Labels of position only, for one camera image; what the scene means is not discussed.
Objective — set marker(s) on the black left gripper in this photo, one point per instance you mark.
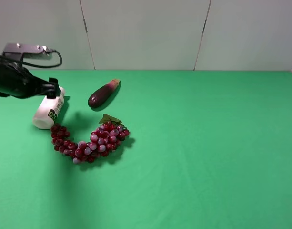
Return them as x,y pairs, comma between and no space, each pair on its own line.
38,87

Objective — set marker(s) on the white milk bottle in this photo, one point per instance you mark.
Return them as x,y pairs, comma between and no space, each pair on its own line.
48,111

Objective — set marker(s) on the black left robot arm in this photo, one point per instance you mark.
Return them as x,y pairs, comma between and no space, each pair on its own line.
20,83

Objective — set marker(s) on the purple toy eggplant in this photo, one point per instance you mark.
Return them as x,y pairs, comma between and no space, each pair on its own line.
100,96

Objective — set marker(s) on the red plastic grape bunch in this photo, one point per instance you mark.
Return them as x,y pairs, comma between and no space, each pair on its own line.
103,140

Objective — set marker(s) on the green table cloth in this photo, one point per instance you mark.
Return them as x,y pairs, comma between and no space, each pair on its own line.
206,150

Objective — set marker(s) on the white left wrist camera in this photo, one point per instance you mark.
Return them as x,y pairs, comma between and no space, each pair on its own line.
28,49

